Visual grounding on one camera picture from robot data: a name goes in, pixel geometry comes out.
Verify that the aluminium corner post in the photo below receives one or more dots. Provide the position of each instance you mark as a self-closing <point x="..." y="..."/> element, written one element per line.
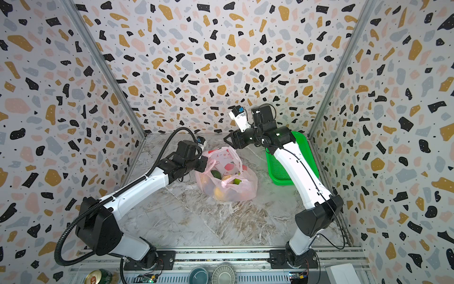
<point x="77" y="20"/>
<point x="344" y="61"/>

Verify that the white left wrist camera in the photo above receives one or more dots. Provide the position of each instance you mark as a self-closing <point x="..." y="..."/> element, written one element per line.
<point x="201" y="142"/>

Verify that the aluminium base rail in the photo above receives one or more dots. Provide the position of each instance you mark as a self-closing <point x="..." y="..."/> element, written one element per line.
<point x="252" y="265"/>

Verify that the orange fruit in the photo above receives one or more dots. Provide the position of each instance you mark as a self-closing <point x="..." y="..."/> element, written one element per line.
<point x="220" y="195"/>

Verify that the green circuit board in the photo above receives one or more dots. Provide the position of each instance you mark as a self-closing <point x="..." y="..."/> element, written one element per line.
<point x="146" y="279"/>

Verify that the teal ceramic bowl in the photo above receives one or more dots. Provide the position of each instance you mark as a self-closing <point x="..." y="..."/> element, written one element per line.
<point x="198" y="275"/>

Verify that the aluminium corner post left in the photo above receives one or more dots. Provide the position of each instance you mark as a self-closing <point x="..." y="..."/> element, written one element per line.
<point x="77" y="20"/>

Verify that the white box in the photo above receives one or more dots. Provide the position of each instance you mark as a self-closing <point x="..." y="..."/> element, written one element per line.
<point x="342" y="274"/>

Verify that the pink plastic bag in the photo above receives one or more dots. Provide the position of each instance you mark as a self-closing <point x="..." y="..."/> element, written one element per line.
<point x="225" y="170"/>

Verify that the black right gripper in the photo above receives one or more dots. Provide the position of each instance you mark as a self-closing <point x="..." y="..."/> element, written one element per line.
<point x="236" y="138"/>

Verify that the aluminium corner post right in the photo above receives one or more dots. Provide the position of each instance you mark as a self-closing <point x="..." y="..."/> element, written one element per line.
<point x="344" y="61"/>

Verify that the right circuit board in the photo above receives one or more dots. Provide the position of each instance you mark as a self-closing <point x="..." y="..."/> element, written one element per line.
<point x="299" y="277"/>

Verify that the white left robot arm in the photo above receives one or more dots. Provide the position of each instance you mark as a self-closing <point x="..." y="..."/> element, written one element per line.
<point x="100" y="230"/>

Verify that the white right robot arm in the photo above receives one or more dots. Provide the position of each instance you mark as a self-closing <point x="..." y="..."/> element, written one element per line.
<point x="321" y="206"/>

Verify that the green plastic basket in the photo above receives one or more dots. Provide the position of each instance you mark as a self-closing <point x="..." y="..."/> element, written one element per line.
<point x="278" y="173"/>

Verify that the grey ribbed plate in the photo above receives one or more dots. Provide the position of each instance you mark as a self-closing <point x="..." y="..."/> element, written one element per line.
<point x="223" y="274"/>

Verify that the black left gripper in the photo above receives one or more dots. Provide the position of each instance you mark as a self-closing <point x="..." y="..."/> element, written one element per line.
<point x="203" y="160"/>

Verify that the green gold drink can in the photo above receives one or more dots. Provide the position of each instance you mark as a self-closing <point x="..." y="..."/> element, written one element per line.
<point x="101" y="276"/>

